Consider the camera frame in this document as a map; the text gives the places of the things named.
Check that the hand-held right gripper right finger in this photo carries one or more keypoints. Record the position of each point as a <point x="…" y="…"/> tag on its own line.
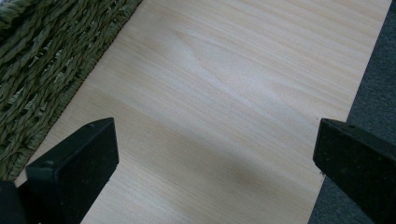
<point x="358" y="168"/>

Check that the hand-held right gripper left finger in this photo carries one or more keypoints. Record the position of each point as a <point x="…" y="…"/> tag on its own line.
<point x="74" y="165"/>

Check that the green woven basket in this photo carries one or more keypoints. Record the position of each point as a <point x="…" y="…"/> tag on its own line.
<point x="46" y="62"/>

